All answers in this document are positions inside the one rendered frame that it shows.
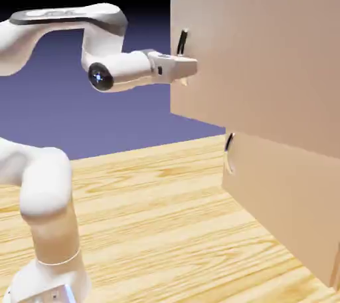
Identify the light wood cabinet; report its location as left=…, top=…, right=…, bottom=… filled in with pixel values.
left=169, top=0, right=340, bottom=290

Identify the light wood door, silver handle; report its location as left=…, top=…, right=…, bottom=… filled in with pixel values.
left=222, top=131, right=340, bottom=289

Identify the light wood door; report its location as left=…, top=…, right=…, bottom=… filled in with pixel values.
left=222, top=131, right=340, bottom=289
left=169, top=0, right=340, bottom=161

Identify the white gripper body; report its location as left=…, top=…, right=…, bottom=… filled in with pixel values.
left=170, top=54, right=199, bottom=85

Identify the silver curved metal handle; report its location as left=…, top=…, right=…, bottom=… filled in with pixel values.
left=223, top=132, right=236, bottom=175

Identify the dark curved metal handle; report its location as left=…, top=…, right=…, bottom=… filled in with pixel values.
left=175, top=28, right=190, bottom=88

